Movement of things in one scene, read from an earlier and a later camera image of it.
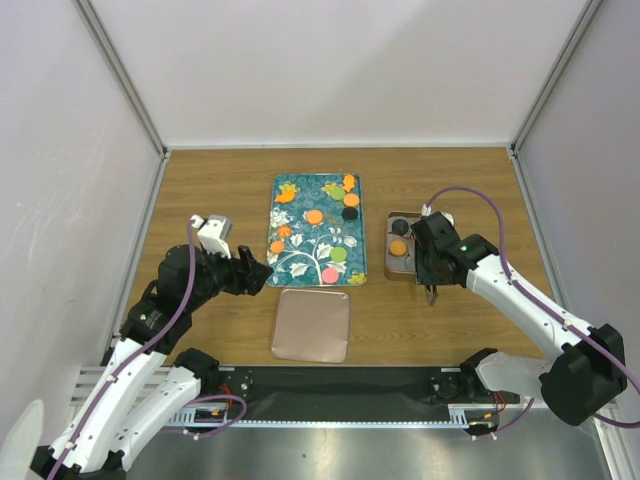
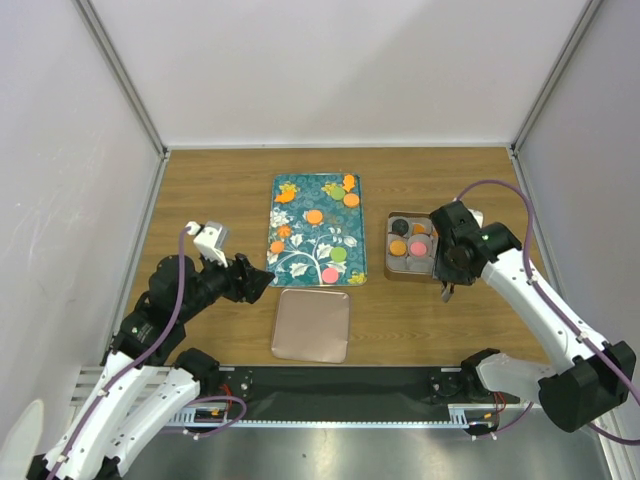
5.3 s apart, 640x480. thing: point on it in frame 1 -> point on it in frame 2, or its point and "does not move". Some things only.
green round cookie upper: x=338 y=193 does not move
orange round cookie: x=398 y=247 does not move
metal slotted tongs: x=432 y=293 -> x=446 y=292
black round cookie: x=399 y=226 does not move
